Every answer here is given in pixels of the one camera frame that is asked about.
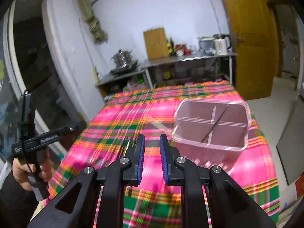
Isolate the grey metal chopstick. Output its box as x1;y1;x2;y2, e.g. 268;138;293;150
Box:
200;104;229;142

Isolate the pink utensil holder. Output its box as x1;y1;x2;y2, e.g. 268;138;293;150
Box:
171;98;251;173

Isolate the black induction cooker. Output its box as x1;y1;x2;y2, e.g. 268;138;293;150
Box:
110;60;138;75

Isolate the pink plaid tablecloth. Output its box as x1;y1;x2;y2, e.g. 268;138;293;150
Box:
49;81;280;227

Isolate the white chopstick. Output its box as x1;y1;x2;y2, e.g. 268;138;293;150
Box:
144;114;183;142

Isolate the white electric kettle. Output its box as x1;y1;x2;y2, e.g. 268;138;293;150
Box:
213;34;231;55

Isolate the red lidded jar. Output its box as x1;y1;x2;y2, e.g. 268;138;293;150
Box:
175;44;187;56

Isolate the steel steamer pot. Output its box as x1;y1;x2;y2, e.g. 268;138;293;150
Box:
111;49;132;67

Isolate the wooden cutting board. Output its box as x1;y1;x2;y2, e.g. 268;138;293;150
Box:
143;27;169;60

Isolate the yellow wooden door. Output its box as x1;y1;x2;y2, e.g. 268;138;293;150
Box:
223;0;275;100

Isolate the steel kitchen shelf table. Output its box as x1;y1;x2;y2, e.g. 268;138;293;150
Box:
140;52;237;88

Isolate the person's left hand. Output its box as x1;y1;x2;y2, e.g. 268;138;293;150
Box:
12;149;52;192

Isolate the dark oil bottle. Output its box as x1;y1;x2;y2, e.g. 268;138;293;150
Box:
169;37;175;56

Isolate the clear plastic container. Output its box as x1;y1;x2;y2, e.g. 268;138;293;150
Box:
197;36;215;54

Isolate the green hanging cloth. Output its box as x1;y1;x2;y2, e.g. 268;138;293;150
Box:
77;0;108;43

